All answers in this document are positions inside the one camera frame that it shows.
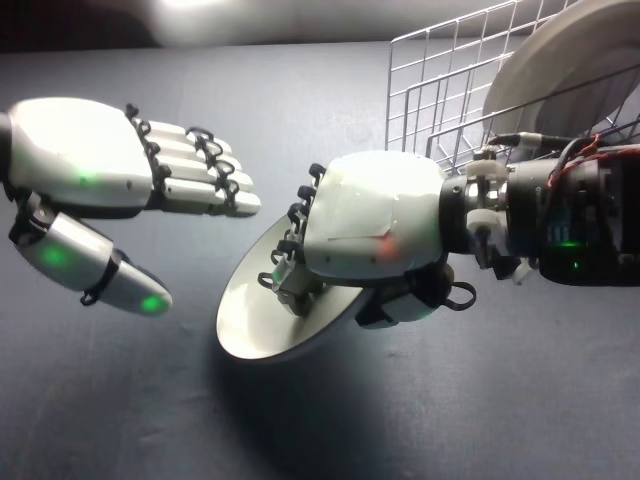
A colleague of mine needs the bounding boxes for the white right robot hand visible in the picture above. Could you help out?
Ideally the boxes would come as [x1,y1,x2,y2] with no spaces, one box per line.
[257,151,477,332]

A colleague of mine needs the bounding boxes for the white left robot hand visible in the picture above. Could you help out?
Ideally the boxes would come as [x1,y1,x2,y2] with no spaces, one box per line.
[5,96,263,320]

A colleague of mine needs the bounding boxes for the white plate with dark rim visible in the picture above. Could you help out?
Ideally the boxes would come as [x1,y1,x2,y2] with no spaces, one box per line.
[215,213,382,362]
[482,9,640,151]

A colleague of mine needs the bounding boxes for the grey table cloth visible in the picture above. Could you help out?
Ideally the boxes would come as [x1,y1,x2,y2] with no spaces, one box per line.
[0,38,640,480]

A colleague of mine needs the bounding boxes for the white wire dish rack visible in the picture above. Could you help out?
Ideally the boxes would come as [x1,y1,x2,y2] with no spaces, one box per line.
[385,0,640,176]

